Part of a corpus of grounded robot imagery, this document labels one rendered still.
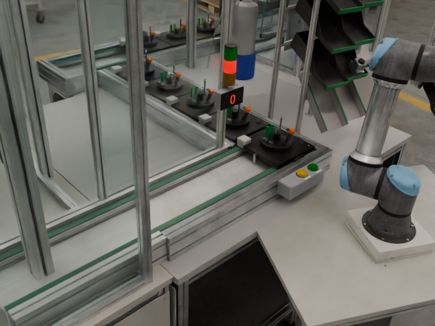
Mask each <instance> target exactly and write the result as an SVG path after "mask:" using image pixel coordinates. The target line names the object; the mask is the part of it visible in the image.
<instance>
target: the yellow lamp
mask: <svg viewBox="0 0 435 326"><path fill-rule="evenodd" d="M235 82H236V73H234V74H227V73H224V72H223V85H226V86H233V85H235Z"/></svg>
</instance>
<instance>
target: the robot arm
mask: <svg viewBox="0 0 435 326"><path fill-rule="evenodd" d="M369 70H370V71H371V72H372V71H373V72H372V79H373V81H374V87H373V90H372V94H371V97H370V101H369V104H368V108H367V110H366V114H365V117H364V122H363V124H362V128H361V132H360V135H359V139H358V142H357V146H356V149H355V150H354V151H352V152H351V153H350V155H349V156H347V157H344V159H343V161H342V166H341V169H340V177H339V183H340V186H341V188H342V189H344V190H348V191H350V192H351V193H357V194H359V195H363V196H365V197H369V198H371V199H375V200H378V203H377V205H376V206H375V207H374V209H373V210H372V211H371V212H370V214H369V216H368V220H367V221H368V226H369V227H370V228H371V229H372V230H373V231H374V232H375V233H377V234H379V235H380V236H383V237H385V238H389V239H403V238H406V237H407V236H408V235H409V234H410V231H411V229H412V221H411V213H412V210H413V207H414V204H415V201H416V199H417V196H418V194H419V189H420V186H421V179H420V177H419V176H418V175H417V174H416V172H415V171H413V170H411V169H410V168H408V167H406V166H402V165H391V166H390V167H389V168H384V167H382V165H383V160H382V158H381V152H382V149H383V146H384V142H385V139H386V135H387V132H388V129H389V126H390V122H391V119H392V116H393V113H394V109H395V107H396V103H397V99H398V96H399V93H400V90H401V88H403V87H404V86H406V85H407V83H408V81H410V84H414V85H415V86H416V87H417V86H418V89H421V88H422V86H423V88H424V91H425V93H426V95H427V97H428V99H429V102H430V110H431V111H432V113H433V114H434V116H435V47H433V46H432V45H425V44H422V43H416V42H412V41H406V40H402V39H399V38H388V37H386V38H383V39H382V40H381V41H380V42H379V44H378V46H377V48H376V50H375V52H374V54H373V56H372V59H371V62H370V65H369Z"/></svg>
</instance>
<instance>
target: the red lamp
mask: <svg viewBox="0 0 435 326"><path fill-rule="evenodd" d="M236 63H237V60H236V61H226V60H224V59H223V72H224V73H227V74H234V73H235V72H236Z"/></svg>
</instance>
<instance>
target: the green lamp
mask: <svg viewBox="0 0 435 326"><path fill-rule="evenodd" d="M237 53H238V48H235V49H228V48H226V47H224V60H226V61H236V60H237Z"/></svg>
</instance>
